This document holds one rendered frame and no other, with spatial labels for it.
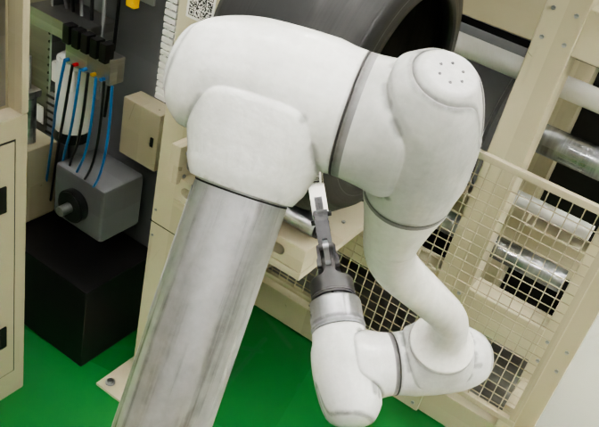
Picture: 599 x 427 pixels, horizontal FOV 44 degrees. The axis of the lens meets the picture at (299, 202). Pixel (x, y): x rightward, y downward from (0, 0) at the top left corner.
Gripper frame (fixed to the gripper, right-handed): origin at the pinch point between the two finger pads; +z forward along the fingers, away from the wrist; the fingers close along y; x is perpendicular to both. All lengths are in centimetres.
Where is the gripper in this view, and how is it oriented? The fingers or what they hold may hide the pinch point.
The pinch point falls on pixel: (318, 201)
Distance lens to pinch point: 137.8
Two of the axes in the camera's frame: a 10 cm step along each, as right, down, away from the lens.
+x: 9.9, -1.5, -0.2
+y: 1.0, 5.4, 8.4
